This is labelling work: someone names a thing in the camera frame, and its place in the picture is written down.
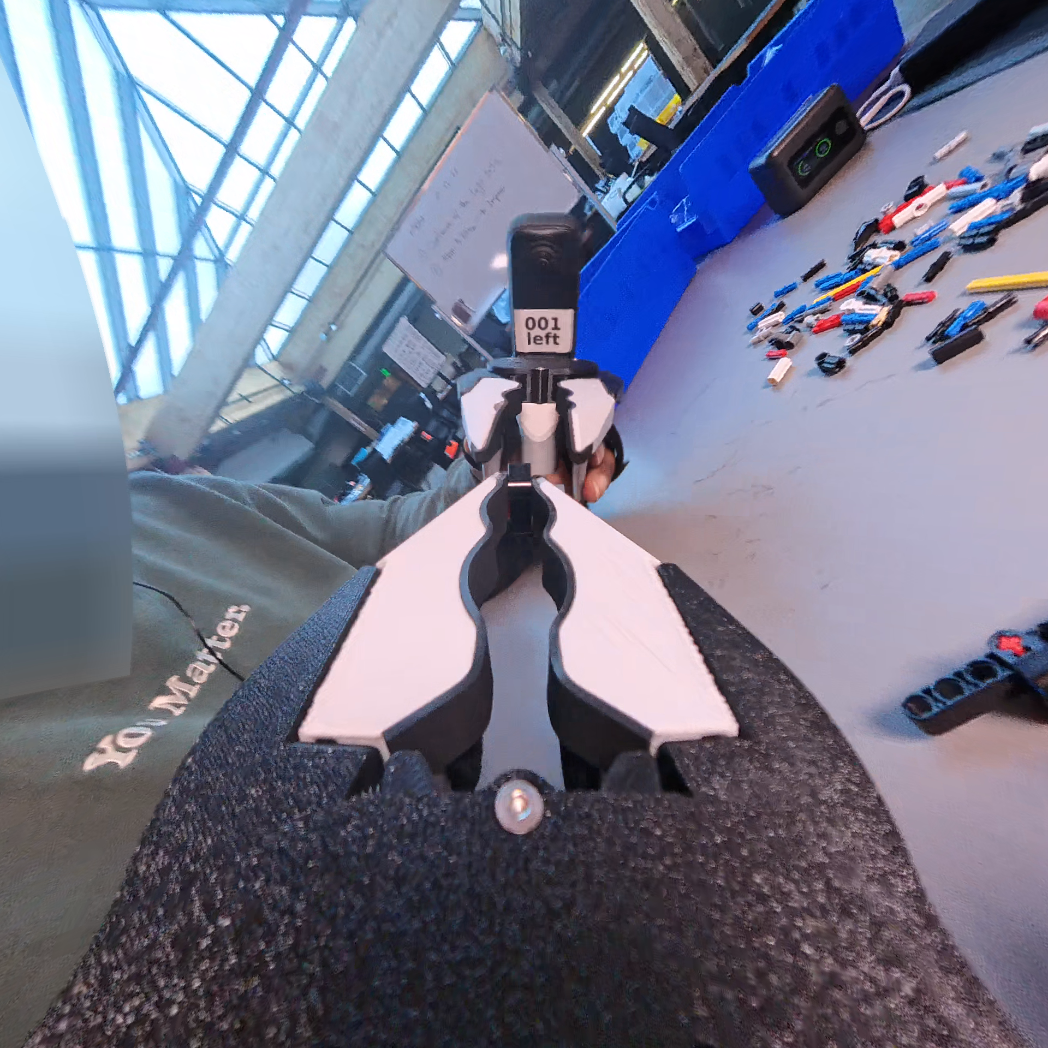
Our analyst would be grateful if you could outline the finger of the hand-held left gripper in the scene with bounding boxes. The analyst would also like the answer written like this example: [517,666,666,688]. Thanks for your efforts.
[557,375,622,504]
[458,375,527,480]

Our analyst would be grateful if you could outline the brick vehicle model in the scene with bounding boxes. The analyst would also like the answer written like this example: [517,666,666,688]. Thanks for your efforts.
[901,622,1048,734]

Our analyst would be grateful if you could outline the small whiteboard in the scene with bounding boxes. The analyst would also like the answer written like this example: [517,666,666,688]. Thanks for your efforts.
[380,318,447,386]

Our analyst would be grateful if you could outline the large whiteboard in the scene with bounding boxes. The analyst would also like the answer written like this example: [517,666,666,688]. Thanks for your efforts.
[385,90,582,308]

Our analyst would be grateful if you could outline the pile of small brick pieces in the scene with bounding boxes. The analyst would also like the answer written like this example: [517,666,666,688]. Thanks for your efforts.
[745,123,1048,361]

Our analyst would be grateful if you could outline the black power adapter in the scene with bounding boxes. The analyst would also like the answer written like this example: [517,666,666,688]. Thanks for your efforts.
[896,0,1048,91]

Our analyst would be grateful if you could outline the black and blue pins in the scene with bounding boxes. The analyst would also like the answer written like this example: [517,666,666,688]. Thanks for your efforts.
[925,293,1020,343]

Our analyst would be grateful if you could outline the black drawstring cord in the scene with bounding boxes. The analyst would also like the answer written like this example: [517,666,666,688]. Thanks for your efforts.
[131,580,247,682]

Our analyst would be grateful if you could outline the person's left forearm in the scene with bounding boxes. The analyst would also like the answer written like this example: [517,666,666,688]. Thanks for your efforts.
[327,462,484,566]

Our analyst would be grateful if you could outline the black action camera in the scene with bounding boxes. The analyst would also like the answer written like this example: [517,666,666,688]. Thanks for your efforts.
[749,84,867,218]

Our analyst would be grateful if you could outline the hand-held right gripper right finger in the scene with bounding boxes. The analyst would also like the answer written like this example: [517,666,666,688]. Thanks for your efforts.
[531,475,741,791]

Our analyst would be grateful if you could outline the person's left hand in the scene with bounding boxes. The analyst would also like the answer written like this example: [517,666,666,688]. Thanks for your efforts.
[547,442,630,505]

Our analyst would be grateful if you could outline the white cord loop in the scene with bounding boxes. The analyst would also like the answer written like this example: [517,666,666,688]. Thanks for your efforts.
[855,82,914,130]

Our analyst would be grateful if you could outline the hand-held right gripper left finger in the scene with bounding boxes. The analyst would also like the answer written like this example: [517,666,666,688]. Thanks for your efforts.
[297,473,504,791]

